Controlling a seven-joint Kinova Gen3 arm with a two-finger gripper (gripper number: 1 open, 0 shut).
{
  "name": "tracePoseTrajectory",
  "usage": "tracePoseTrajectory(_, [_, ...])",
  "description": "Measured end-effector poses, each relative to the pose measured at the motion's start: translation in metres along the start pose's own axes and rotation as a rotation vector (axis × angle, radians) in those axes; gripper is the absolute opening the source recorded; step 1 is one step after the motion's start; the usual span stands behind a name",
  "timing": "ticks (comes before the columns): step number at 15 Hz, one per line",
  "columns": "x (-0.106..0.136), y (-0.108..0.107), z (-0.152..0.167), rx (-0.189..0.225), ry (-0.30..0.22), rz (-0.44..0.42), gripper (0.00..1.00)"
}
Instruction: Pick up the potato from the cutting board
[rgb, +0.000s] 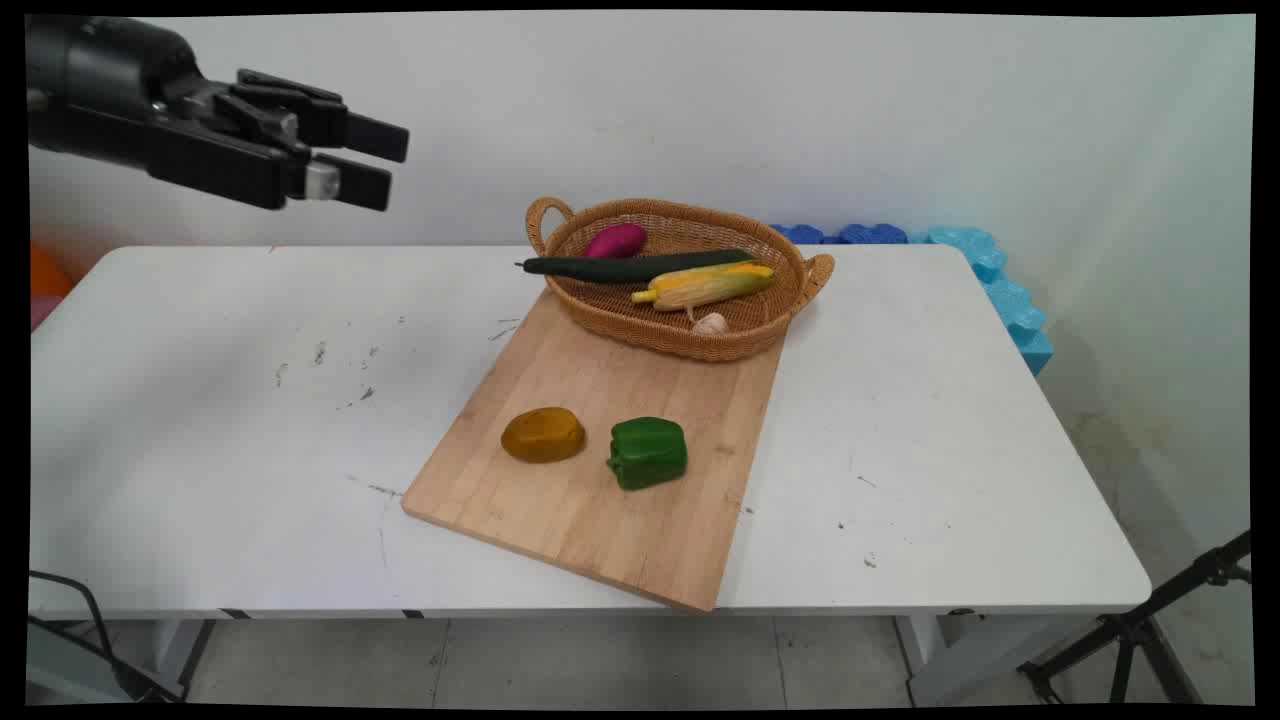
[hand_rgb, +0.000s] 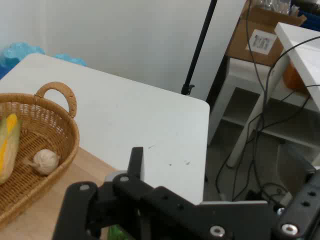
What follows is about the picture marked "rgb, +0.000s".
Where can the wooden cutting board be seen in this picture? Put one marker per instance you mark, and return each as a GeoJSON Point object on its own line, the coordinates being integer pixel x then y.
{"type": "Point", "coordinates": [590, 470]}

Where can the brown yellow toy potato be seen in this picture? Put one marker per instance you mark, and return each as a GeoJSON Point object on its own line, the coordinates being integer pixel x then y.
{"type": "Point", "coordinates": [543, 435]}

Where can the black tripod stand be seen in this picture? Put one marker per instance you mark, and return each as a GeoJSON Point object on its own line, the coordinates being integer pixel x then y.
{"type": "Point", "coordinates": [1135, 630]}

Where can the white toy garlic bulb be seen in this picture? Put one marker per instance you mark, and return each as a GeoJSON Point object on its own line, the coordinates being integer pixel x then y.
{"type": "Point", "coordinates": [711, 323]}

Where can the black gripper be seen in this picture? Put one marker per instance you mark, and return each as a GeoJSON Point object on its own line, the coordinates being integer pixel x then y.
{"type": "Point", "coordinates": [100, 80]}

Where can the dark green toy cucumber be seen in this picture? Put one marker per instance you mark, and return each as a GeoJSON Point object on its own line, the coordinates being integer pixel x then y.
{"type": "Point", "coordinates": [620, 267]}

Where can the yellow toy corn cob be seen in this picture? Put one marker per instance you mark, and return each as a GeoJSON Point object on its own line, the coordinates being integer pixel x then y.
{"type": "Point", "coordinates": [705, 285]}

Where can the green toy bell pepper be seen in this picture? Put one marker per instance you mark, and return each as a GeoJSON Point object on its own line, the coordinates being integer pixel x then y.
{"type": "Point", "coordinates": [648, 453]}

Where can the orange foam mat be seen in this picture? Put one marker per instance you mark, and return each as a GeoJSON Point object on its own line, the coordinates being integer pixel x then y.
{"type": "Point", "coordinates": [45, 275]}

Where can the light blue foam mat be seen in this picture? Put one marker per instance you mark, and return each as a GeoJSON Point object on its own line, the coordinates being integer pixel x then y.
{"type": "Point", "coordinates": [1010, 300]}

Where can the white table leg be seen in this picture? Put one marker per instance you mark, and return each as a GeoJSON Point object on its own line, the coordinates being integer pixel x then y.
{"type": "Point", "coordinates": [180, 650]}
{"type": "Point", "coordinates": [950, 660]}

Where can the grey base beam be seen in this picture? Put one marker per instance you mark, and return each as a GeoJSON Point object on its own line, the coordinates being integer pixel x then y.
{"type": "Point", "coordinates": [70, 665]}

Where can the purple toy sweet potato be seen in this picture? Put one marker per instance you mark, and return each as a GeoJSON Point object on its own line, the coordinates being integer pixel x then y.
{"type": "Point", "coordinates": [616, 241]}

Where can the dark blue foam mat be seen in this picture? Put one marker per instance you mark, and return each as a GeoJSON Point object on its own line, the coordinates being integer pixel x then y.
{"type": "Point", "coordinates": [850, 234]}

